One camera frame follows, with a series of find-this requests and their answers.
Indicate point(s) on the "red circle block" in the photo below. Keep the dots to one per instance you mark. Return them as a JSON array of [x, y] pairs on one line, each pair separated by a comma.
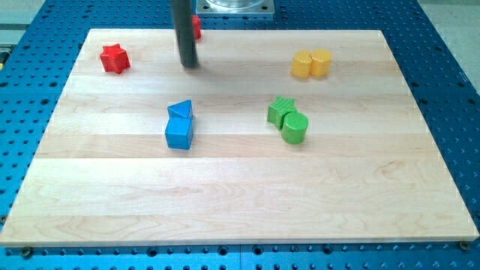
[[196, 27]]

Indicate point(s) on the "green star block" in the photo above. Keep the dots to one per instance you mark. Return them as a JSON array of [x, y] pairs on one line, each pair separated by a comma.
[[278, 110]]

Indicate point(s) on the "green circle block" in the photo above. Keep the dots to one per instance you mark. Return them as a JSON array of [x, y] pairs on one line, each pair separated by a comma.
[[295, 125]]

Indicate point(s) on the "red star block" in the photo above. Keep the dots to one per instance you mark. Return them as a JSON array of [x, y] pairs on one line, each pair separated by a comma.
[[114, 59]]

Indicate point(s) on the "light wooden board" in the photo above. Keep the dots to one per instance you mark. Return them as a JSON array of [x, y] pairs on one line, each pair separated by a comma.
[[367, 171]]

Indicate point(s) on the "blue cube block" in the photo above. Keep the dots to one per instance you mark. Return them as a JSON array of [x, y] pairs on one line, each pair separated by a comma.
[[179, 133]]

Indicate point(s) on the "blue triangle block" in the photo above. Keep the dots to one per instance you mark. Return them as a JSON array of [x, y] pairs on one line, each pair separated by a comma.
[[182, 110]]

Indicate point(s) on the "yellow hexagon block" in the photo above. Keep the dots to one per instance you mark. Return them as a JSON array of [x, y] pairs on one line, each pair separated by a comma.
[[321, 60]]

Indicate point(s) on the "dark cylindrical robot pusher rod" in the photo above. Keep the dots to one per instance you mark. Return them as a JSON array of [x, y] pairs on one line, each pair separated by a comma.
[[183, 25]]

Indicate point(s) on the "blue perforated metal table plate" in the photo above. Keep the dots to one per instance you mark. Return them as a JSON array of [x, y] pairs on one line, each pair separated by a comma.
[[435, 43]]

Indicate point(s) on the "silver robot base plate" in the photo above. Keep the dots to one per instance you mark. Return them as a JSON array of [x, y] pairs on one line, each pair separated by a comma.
[[235, 7]]

